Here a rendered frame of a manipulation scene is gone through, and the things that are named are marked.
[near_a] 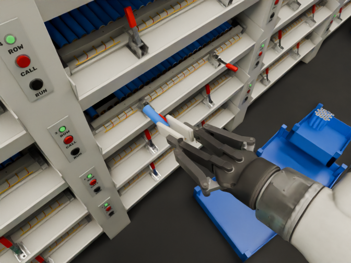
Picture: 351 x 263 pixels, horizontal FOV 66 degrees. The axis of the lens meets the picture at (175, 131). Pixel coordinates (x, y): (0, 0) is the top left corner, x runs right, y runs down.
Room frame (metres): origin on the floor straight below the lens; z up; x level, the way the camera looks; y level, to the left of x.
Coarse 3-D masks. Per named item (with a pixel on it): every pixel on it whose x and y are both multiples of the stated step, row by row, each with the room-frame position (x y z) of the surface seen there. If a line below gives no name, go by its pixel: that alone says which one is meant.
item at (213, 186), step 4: (208, 180) 0.18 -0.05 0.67; (212, 180) 0.18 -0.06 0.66; (200, 184) 0.18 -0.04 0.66; (212, 184) 0.18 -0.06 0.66; (216, 184) 0.17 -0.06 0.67; (212, 188) 0.17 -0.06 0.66; (216, 188) 0.17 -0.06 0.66; (220, 188) 0.17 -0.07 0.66; (224, 188) 0.17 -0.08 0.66; (204, 192) 0.16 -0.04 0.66; (208, 192) 0.16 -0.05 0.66
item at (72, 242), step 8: (88, 216) 0.29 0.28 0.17; (80, 224) 0.27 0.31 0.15; (88, 224) 0.27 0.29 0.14; (96, 224) 0.27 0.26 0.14; (72, 232) 0.24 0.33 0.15; (80, 232) 0.24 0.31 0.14; (88, 232) 0.25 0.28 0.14; (96, 232) 0.25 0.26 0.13; (56, 240) 0.22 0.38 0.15; (64, 240) 0.22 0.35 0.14; (72, 240) 0.22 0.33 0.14; (80, 240) 0.22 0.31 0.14; (88, 240) 0.22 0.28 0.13; (48, 248) 0.19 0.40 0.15; (56, 248) 0.19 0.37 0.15; (64, 248) 0.20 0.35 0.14; (72, 248) 0.20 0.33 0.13; (80, 248) 0.20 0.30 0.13; (40, 256) 0.16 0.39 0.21; (48, 256) 0.17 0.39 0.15; (56, 256) 0.17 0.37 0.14; (64, 256) 0.17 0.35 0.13; (72, 256) 0.17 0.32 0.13
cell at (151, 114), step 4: (144, 108) 0.36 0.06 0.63; (148, 108) 0.36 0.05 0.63; (144, 112) 0.35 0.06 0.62; (148, 112) 0.35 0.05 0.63; (152, 112) 0.35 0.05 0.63; (156, 112) 0.35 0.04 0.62; (148, 116) 0.34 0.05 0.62; (152, 116) 0.34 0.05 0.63; (156, 116) 0.34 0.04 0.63; (160, 116) 0.34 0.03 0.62; (152, 120) 0.34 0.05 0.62; (156, 120) 0.33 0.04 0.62; (160, 120) 0.33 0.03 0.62; (164, 120) 0.33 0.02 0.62; (156, 124) 0.33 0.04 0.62; (164, 124) 0.32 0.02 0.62; (168, 124) 0.32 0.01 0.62
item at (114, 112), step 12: (228, 36) 0.72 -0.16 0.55; (204, 48) 0.66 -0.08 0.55; (216, 48) 0.68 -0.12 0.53; (192, 60) 0.61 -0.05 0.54; (168, 72) 0.56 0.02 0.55; (180, 72) 0.57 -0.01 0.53; (156, 84) 0.51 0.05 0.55; (132, 96) 0.47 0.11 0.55; (144, 96) 0.48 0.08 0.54; (156, 96) 0.49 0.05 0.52; (120, 108) 0.43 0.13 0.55; (96, 120) 0.39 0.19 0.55; (108, 120) 0.40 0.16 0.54
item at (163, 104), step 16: (240, 16) 0.80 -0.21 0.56; (240, 32) 0.77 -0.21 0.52; (256, 32) 0.75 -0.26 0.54; (224, 48) 0.70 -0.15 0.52; (240, 48) 0.71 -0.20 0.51; (208, 64) 0.63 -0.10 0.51; (176, 80) 0.55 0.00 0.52; (192, 80) 0.56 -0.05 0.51; (208, 80) 0.60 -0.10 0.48; (160, 96) 0.50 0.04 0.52; (176, 96) 0.50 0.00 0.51; (128, 112) 0.44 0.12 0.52; (160, 112) 0.45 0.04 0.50; (112, 128) 0.39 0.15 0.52; (128, 128) 0.39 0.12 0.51; (144, 128) 0.42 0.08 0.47; (112, 144) 0.35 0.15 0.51
